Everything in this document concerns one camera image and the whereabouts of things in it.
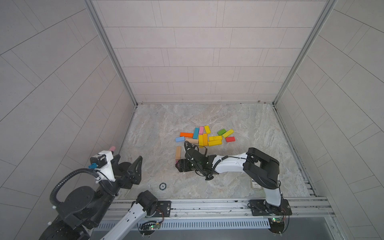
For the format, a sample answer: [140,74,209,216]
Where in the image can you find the green block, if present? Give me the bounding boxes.
[217,129,227,136]

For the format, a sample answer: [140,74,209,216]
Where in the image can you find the left circuit board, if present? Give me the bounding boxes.
[138,221,161,236]

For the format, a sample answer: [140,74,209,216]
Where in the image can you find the natural wood block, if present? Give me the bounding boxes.
[185,138,199,145]
[175,146,182,161]

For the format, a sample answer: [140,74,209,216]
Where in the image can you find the playing card box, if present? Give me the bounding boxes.
[251,179,263,191]

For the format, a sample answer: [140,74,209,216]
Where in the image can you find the upright yellow block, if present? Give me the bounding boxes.
[198,135,204,148]

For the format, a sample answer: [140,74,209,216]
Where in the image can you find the lower flat yellow block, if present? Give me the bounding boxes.
[208,140,222,147]

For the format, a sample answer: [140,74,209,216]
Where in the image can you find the amber orange block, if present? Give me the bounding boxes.
[203,134,208,146]

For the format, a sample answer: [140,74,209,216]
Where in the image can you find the upper flat yellow block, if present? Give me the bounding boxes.
[209,136,223,142]

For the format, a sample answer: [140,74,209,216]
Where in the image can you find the light blue block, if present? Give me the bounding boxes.
[175,137,185,143]

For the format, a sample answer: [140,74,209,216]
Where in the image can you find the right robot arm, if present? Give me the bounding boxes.
[176,148,282,207]

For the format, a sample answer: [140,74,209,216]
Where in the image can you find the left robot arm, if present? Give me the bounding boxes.
[40,148,165,240]

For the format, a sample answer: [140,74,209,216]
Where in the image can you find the small yellow block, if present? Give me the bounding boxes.
[204,126,211,134]

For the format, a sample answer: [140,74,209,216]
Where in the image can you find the right circuit board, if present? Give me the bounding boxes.
[268,218,286,235]

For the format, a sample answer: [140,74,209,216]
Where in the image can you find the flat yellow block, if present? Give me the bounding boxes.
[209,136,223,142]
[208,140,222,147]

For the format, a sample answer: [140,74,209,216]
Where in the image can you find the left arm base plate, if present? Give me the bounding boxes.
[151,201,172,218]

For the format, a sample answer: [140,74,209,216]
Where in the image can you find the aluminium mounting rail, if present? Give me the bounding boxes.
[103,197,335,221]

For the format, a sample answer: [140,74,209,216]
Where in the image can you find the teal block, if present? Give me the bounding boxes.
[193,128,200,140]

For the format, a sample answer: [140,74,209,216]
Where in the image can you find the tilted yellow block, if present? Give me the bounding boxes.
[222,129,234,138]

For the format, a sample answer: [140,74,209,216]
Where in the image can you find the red block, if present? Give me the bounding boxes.
[226,137,236,143]

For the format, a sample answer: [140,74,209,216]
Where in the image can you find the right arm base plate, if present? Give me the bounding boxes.
[248,199,293,216]

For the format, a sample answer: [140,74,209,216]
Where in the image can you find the circuit board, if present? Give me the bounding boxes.
[268,218,286,235]
[138,221,161,236]

